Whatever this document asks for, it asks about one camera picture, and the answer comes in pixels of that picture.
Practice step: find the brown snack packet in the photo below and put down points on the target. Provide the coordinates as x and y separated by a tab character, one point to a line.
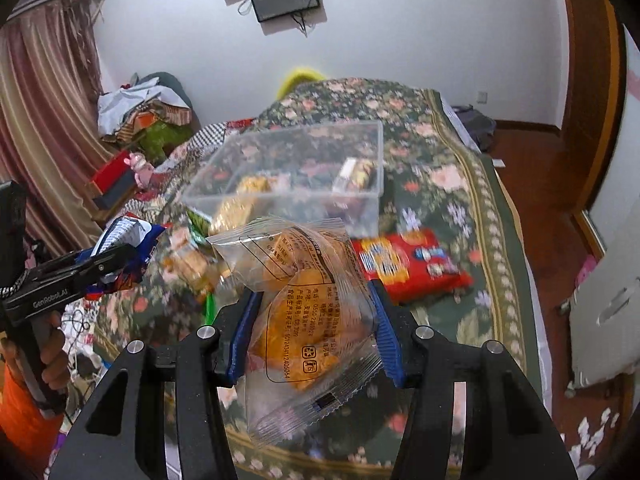
356	174

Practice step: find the pink toy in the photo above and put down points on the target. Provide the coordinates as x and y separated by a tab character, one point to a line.
140	167

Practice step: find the red snack packet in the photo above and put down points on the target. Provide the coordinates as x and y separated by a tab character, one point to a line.
415	265

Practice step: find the person's left hand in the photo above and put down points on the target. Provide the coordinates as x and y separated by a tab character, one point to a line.
52	350

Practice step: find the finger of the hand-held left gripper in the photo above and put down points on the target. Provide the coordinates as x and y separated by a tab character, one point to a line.
112	260
75	261

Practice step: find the clear yellow cake packet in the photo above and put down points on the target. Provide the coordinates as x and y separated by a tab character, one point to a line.
305	310

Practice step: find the white wardrobe door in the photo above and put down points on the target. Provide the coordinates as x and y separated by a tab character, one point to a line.
615	300

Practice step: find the pile of clothes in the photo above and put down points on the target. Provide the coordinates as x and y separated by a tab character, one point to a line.
145	115

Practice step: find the wooden door frame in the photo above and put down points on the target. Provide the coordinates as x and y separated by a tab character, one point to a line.
590	110

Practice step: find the grey bag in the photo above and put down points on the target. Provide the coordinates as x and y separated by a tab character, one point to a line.
475	125

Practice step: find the clear plastic box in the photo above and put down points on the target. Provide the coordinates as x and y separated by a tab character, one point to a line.
300	155

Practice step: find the striped curtain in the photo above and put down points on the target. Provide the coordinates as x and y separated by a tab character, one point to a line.
45	110

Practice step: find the white wall socket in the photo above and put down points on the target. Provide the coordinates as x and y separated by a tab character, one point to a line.
482	96

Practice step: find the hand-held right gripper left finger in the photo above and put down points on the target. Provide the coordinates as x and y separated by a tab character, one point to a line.
241	347

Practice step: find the red box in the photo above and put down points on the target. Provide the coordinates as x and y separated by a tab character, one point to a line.
112	170

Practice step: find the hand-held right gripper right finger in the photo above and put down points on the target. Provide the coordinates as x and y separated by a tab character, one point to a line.
387	332

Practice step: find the patchwork quilt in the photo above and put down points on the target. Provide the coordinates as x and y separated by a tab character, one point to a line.
210	135

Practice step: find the blue snack packet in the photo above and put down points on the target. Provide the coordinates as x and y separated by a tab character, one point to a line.
132	232

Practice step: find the yellow foam tube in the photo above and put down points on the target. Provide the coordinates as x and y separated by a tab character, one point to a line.
300	77

